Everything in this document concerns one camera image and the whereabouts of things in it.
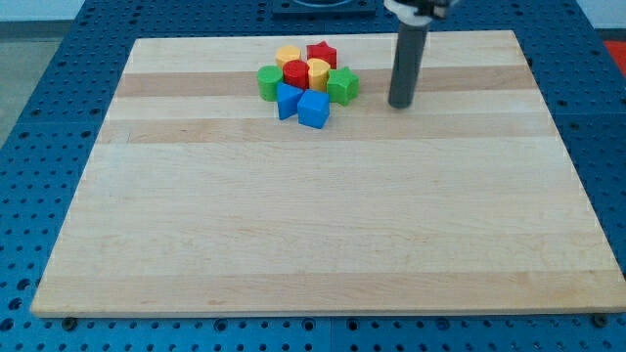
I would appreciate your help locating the yellow hexagon block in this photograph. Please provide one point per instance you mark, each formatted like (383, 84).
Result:
(286, 54)

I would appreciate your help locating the blue cube block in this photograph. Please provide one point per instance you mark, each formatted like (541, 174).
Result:
(313, 109)

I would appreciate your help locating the blue triangle block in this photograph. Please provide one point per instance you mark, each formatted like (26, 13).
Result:
(287, 100)

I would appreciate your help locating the green star block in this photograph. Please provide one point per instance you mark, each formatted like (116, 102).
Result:
(342, 85)

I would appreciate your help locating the red cylinder block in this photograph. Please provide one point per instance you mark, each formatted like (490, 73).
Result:
(295, 73)

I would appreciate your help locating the yellow half-round block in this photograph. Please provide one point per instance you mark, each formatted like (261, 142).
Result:
(318, 74)

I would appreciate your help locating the green cylinder block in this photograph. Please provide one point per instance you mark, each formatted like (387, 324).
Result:
(268, 78)

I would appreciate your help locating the light wooden board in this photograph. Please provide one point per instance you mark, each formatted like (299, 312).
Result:
(198, 201)

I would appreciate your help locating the red star block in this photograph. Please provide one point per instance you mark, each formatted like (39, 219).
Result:
(323, 51)

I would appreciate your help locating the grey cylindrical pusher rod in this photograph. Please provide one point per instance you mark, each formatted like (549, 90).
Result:
(407, 64)

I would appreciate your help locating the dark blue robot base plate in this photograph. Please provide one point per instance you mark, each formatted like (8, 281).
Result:
(283, 9)

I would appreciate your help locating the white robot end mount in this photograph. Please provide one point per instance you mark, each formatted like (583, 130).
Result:
(420, 12)

